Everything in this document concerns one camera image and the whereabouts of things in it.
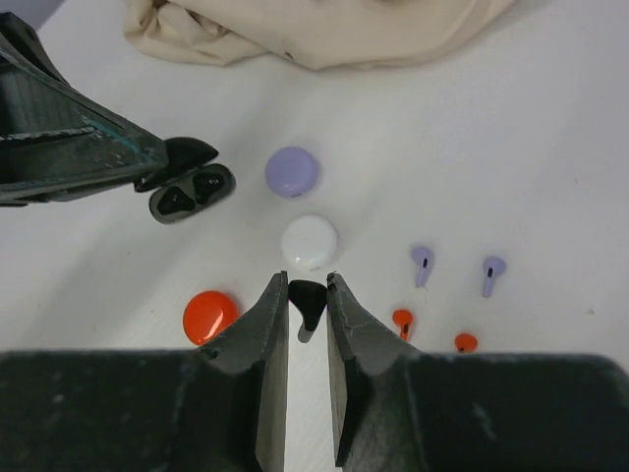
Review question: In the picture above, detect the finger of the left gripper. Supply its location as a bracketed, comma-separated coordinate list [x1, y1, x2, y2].
[1, 12, 168, 206]

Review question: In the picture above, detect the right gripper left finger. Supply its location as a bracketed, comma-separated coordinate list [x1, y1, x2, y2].
[196, 271, 289, 471]

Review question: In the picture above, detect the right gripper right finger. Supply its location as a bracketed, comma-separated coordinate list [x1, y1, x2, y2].
[326, 272, 432, 471]

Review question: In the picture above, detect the black earbud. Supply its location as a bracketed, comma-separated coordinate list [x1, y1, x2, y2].
[288, 279, 327, 343]

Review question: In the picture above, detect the purple earbud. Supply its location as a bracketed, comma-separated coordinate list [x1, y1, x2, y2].
[411, 246, 434, 288]
[482, 256, 507, 298]

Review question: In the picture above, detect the black earbud charging case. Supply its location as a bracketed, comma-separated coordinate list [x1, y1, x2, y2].
[134, 137, 236, 224]

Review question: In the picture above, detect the purple earbud charging case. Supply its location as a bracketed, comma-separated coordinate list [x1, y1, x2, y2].
[265, 147, 320, 199]

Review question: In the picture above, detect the red earbud charging case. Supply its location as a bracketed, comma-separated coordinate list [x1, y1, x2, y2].
[182, 290, 240, 346]

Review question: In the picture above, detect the white earbud charging case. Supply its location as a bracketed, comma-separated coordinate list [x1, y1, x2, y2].
[281, 214, 338, 271]

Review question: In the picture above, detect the red earbud left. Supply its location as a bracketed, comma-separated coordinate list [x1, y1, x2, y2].
[392, 309, 415, 341]

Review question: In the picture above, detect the red earbud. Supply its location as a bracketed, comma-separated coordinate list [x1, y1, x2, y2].
[392, 309, 415, 341]
[454, 332, 479, 354]

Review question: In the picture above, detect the red earbud right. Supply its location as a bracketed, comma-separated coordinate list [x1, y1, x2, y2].
[454, 332, 479, 354]

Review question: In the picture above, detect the beige crumpled cloth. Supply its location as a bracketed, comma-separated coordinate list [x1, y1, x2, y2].
[123, 0, 512, 71]

